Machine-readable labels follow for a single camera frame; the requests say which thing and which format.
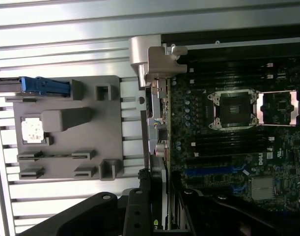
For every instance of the hard disk blue caddy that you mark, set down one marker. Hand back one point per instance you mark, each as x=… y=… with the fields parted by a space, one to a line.
x=41 y=84

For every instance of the grey parts rack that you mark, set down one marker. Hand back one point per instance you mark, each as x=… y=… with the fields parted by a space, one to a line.
x=90 y=137

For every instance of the silver chipset heatsink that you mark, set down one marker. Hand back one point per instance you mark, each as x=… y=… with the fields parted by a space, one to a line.
x=262 y=188

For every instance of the green motherboard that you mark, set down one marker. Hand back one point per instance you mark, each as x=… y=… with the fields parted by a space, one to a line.
x=282 y=152

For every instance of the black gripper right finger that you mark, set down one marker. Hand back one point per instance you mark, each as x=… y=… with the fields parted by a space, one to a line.
x=201 y=216

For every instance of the metal socket cover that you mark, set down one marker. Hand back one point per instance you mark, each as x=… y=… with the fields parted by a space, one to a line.
x=280 y=108

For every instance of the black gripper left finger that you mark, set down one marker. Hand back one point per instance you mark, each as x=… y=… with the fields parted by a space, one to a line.
x=137 y=211

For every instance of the black open PC case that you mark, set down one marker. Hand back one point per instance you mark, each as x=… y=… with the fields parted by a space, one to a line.
x=238 y=49

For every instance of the silver CPU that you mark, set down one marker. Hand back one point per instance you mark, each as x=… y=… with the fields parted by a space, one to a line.
x=33 y=130

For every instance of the CPU socket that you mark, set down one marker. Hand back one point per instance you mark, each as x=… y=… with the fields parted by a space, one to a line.
x=234 y=109

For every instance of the blue expansion slot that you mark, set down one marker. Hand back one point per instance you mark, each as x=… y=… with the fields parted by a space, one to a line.
x=213 y=171

